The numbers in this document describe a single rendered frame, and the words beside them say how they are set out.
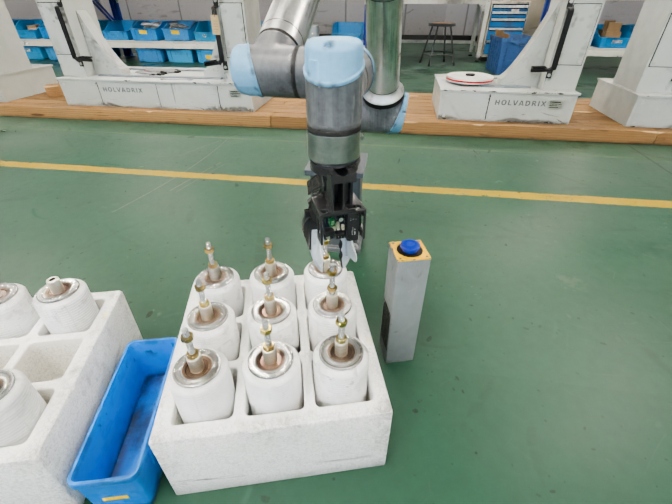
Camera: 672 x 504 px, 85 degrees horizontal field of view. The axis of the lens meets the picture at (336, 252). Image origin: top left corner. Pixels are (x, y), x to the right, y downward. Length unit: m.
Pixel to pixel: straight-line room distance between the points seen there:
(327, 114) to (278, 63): 0.15
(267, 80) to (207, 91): 2.29
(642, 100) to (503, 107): 0.78
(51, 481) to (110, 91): 2.80
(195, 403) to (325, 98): 0.49
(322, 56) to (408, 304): 0.54
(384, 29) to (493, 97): 1.75
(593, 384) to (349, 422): 0.63
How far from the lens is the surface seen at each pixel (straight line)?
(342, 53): 0.49
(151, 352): 0.96
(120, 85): 3.24
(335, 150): 0.51
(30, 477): 0.83
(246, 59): 0.64
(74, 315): 0.93
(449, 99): 2.64
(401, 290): 0.80
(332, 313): 0.71
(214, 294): 0.80
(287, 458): 0.75
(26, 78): 4.09
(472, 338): 1.07
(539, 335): 1.15
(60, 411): 0.81
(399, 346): 0.92
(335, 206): 0.55
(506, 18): 6.03
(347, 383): 0.64
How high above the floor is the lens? 0.75
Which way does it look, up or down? 35 degrees down
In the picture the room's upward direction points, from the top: straight up
